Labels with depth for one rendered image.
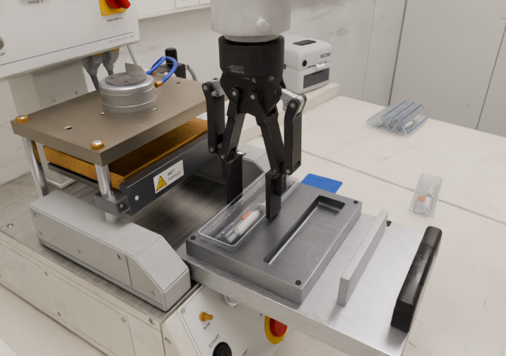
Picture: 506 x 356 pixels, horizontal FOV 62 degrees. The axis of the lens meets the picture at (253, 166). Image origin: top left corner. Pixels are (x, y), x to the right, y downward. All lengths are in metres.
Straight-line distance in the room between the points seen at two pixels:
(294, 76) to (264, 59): 1.11
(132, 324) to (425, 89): 2.72
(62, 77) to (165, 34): 0.70
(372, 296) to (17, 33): 0.59
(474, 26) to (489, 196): 1.84
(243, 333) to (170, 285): 0.17
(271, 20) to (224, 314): 0.39
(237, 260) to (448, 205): 0.72
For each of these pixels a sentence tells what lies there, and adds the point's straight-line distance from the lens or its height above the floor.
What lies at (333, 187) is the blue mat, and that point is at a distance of 1.12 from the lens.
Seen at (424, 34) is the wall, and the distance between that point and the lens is 3.03.
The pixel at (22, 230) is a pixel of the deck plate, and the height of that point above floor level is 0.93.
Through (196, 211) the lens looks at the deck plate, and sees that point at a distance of 0.71.
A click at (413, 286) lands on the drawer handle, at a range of 0.49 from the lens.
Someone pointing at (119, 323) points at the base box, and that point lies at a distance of 0.65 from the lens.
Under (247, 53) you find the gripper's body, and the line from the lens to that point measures 0.46.
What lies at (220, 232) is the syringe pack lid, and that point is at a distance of 0.54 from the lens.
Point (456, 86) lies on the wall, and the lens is 3.03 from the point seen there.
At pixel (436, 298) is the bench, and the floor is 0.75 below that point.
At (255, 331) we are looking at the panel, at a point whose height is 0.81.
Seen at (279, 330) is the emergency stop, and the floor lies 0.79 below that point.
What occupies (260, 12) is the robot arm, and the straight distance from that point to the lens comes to 0.45.
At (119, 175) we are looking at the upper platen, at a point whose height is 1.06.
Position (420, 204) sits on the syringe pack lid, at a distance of 1.07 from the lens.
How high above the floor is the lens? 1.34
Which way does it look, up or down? 30 degrees down
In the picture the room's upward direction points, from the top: straight up
